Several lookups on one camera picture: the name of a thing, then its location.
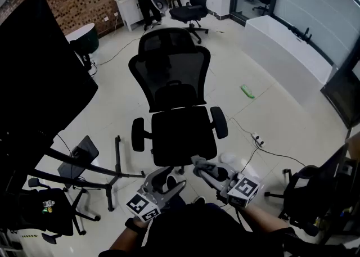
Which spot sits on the large black monitor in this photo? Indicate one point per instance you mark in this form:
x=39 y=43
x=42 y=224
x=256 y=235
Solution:
x=39 y=76

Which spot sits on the black mesh office chair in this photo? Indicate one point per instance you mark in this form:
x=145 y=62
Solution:
x=180 y=137

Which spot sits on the long white counter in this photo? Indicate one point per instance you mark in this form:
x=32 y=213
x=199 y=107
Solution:
x=281 y=50

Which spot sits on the black chair armrest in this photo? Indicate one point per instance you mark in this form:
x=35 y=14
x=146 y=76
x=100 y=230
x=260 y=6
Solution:
x=137 y=135
x=220 y=122

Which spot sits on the white power strip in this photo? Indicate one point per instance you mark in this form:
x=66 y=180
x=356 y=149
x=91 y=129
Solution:
x=258 y=139

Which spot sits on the black high-back office chair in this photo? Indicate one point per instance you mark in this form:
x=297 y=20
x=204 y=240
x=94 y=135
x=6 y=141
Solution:
x=194 y=8

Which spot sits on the grey cloth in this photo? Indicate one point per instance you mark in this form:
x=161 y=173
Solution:
x=200 y=161

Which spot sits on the green plastic packet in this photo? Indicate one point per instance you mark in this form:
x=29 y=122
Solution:
x=247 y=91

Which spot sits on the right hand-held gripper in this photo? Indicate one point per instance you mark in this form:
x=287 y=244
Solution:
x=242 y=191

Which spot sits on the black monitor stand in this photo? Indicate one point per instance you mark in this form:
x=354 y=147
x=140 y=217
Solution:
x=112 y=175

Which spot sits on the person's dark clothing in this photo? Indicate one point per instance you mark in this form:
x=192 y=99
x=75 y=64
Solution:
x=197 y=230

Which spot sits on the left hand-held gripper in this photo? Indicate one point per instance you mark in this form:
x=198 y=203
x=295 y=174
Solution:
x=142 y=206

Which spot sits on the person's right forearm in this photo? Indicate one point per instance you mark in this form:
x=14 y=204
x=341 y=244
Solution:
x=264 y=218

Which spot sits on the green round tub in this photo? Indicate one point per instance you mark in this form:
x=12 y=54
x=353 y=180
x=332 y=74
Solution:
x=84 y=38

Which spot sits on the cluttered dark desk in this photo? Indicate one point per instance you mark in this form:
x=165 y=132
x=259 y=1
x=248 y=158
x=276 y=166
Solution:
x=348 y=182

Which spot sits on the person's black shoe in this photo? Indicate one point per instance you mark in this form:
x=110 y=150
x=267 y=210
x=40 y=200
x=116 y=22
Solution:
x=171 y=182
x=199 y=200

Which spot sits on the person's left forearm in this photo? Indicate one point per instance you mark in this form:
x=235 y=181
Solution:
x=126 y=239

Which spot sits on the black stand tray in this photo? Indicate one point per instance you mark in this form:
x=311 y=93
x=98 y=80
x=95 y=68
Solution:
x=80 y=153

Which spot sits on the black framed glass door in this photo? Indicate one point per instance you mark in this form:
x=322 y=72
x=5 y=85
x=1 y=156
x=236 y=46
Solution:
x=344 y=92

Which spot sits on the black wristband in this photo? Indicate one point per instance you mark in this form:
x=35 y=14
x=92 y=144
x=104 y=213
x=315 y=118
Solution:
x=134 y=225

